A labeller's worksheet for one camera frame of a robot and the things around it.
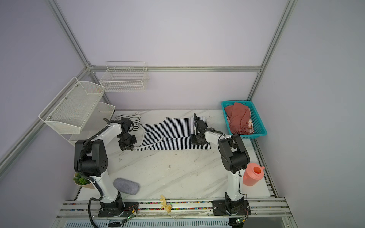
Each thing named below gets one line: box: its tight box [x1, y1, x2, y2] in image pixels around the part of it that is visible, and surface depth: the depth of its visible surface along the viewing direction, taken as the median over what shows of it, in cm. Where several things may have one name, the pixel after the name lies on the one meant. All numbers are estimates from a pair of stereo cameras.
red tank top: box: [224, 102, 250, 135], surface depth 112 cm
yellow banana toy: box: [159, 194, 173, 214], surface depth 76 cm
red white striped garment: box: [246, 114, 255, 135], surface depth 107 cm
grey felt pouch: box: [113, 177, 141, 196], surface depth 80 cm
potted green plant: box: [72, 171, 96, 190], surface depth 73 cm
